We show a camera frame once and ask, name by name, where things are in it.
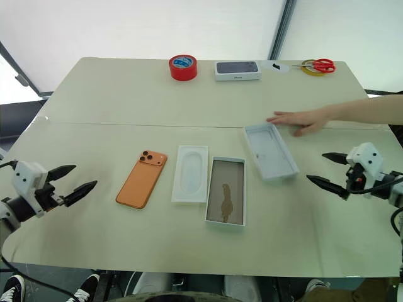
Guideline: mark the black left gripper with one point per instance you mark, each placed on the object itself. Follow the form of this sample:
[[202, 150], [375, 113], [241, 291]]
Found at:
[[47, 195]]

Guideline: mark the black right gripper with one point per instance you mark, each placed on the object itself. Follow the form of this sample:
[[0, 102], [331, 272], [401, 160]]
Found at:
[[355, 177]]

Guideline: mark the orange smartphone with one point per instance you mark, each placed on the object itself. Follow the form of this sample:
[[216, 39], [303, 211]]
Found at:
[[140, 182]]

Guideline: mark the orange white box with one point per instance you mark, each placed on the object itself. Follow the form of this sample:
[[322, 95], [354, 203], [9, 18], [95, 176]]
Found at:
[[226, 192]]

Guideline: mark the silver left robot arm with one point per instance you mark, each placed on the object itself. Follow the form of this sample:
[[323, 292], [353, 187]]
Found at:
[[12, 210]]

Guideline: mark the person's bare forearm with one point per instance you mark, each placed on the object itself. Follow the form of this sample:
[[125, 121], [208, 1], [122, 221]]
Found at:
[[368, 110]]

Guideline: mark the white box with dark top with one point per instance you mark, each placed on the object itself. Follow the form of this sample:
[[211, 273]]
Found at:
[[238, 70]]

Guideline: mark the person's bare hand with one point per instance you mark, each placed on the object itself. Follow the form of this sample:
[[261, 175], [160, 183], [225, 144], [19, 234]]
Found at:
[[305, 120]]

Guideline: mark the black object beside table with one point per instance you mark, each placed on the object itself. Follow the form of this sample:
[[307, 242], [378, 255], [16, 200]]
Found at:
[[385, 93]]

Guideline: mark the yellow tape roll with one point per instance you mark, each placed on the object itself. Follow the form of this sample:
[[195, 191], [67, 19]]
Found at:
[[310, 70]]

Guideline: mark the black white sneaker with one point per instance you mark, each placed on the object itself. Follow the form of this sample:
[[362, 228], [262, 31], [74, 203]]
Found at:
[[12, 289], [85, 287]]

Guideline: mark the white shoe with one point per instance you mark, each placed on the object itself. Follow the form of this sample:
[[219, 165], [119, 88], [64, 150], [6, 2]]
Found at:
[[316, 284]]

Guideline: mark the white moulded insert tray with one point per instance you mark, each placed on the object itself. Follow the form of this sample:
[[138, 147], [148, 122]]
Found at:
[[190, 176]]

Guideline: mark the brown trousers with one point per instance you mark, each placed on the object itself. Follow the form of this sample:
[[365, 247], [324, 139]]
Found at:
[[346, 292]]

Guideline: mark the red tape roll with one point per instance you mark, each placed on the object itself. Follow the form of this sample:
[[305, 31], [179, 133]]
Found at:
[[183, 69]]

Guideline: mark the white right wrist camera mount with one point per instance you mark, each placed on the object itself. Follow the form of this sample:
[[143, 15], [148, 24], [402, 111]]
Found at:
[[366, 157]]

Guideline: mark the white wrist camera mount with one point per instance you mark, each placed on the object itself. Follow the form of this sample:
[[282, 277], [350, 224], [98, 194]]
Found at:
[[366, 157], [26, 176]]

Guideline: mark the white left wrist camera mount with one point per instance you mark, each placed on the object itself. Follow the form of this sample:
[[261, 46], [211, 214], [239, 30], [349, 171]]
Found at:
[[26, 176]]

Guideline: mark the grey window frame bar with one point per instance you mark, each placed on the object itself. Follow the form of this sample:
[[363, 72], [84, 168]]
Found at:
[[281, 28], [17, 70]]

